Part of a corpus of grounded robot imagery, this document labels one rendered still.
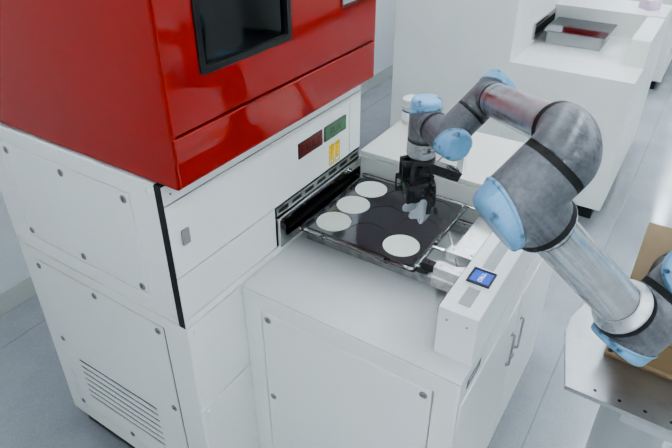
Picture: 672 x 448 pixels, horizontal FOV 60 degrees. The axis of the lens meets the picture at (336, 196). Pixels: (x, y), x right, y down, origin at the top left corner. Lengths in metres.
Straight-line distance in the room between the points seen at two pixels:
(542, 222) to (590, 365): 0.60
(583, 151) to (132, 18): 0.79
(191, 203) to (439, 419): 0.76
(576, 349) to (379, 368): 0.46
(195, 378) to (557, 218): 1.03
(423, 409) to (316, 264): 0.48
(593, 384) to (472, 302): 0.31
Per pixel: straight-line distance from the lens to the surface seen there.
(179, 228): 1.34
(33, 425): 2.56
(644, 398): 1.47
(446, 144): 1.28
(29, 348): 2.87
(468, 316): 1.32
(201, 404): 1.70
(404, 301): 1.54
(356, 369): 1.51
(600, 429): 1.74
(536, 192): 0.94
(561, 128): 0.97
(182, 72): 1.17
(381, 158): 1.90
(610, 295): 1.15
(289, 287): 1.58
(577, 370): 1.47
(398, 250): 1.58
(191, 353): 1.56
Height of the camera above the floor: 1.84
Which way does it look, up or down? 31 degrees down
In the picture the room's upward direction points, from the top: straight up
